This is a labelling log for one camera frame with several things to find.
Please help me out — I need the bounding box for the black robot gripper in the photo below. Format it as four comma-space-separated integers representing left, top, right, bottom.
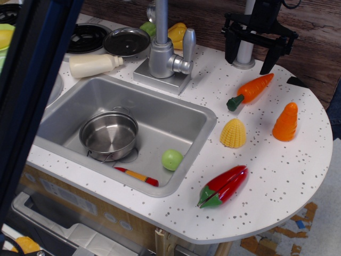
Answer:
222, 1, 298, 75

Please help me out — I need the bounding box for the red toy chili pepper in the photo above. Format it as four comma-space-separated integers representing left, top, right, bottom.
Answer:
197, 165, 248, 209

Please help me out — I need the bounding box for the yellow toy bell pepper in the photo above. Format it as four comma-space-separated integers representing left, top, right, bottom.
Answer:
168, 22, 187, 50

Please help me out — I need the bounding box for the steel pan lid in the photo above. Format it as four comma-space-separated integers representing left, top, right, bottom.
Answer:
103, 27, 150, 57

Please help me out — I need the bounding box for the small steel pan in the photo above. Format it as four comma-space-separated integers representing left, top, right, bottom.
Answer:
79, 106, 139, 163

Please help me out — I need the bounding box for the orange toy carrot with stem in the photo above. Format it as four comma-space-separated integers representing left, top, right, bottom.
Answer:
226, 73, 274, 111

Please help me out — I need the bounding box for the black tape piece right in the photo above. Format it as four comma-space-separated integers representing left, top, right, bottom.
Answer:
287, 76, 308, 88

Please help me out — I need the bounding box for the orange toy carrot tip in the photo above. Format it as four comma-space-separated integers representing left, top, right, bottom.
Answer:
272, 102, 298, 141

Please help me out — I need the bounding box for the yellow toy corn piece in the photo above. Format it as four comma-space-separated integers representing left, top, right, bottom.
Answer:
220, 118, 247, 148

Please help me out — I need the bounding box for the silver toy faucet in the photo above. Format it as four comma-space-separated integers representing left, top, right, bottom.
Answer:
133, 1, 196, 95

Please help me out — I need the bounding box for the green toy vegetable piece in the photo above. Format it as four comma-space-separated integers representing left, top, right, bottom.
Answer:
140, 21, 156, 37

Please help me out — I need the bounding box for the grey toy sink basin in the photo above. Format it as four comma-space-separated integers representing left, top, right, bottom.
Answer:
34, 75, 216, 197

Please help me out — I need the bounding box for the green toy apple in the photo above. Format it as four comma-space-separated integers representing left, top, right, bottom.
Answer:
161, 149, 183, 171

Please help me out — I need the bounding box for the black stove burner middle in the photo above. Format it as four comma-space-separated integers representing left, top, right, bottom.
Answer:
67, 23, 111, 54

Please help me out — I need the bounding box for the red yellow toy utensil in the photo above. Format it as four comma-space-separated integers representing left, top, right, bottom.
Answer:
114, 167, 159, 187

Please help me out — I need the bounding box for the cream plastic bottle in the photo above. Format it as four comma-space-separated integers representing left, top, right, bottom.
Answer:
69, 54, 123, 78

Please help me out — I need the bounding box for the black stove burner back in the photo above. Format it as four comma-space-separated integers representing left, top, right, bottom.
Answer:
0, 4, 22, 26

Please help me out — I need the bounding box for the toy oven door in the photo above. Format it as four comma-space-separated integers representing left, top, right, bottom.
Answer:
9, 192, 153, 255

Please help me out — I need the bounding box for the yellow object bottom left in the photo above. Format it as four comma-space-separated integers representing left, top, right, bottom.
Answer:
15, 236, 40, 254

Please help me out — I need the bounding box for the grey vertical post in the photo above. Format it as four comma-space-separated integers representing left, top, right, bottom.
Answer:
232, 0, 255, 70

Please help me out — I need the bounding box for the dark blue frame bar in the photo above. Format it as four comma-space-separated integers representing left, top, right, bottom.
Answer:
0, 0, 86, 235

